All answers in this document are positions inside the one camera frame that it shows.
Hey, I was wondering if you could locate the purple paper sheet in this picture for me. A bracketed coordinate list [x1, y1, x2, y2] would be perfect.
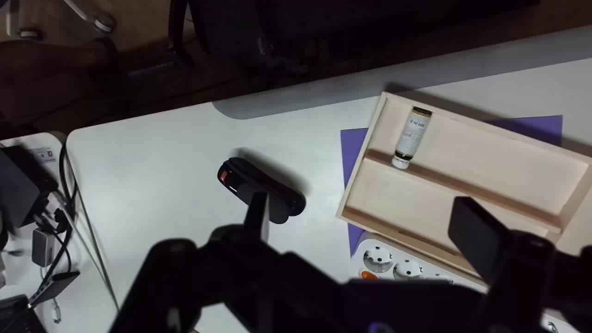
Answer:
[339, 114, 564, 257]

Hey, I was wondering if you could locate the white multi-socket power strip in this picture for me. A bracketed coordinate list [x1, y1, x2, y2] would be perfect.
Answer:
[350, 231, 581, 333]

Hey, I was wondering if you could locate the black cable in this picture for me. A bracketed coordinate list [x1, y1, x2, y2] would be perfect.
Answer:
[56, 136, 120, 310]

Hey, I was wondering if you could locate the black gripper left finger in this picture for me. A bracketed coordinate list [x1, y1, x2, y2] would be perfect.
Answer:
[109, 190, 348, 333]

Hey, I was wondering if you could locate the black flat connector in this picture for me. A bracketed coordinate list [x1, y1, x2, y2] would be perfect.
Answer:
[26, 268, 82, 310]

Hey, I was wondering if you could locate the small grey plug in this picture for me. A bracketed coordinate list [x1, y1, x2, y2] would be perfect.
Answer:
[30, 227, 57, 268]

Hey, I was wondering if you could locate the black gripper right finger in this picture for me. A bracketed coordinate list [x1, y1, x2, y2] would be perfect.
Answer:
[448, 196, 592, 333]

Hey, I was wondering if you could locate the white bottle with black cap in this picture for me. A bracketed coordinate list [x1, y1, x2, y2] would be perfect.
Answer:
[390, 105, 435, 171]

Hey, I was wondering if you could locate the silver chair base leg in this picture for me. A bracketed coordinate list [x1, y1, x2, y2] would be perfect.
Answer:
[61, 0, 119, 35]

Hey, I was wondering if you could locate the black office chair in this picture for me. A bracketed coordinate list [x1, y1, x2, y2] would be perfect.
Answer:
[165, 0, 544, 85]

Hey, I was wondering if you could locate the black device with red mark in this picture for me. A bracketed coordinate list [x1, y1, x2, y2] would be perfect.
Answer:
[217, 155, 309, 225]

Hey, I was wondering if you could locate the black power adapter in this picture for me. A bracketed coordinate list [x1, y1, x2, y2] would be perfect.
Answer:
[0, 144, 61, 233]

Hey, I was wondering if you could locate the light wooden tray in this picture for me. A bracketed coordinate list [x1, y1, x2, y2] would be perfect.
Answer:
[335, 90, 592, 279]

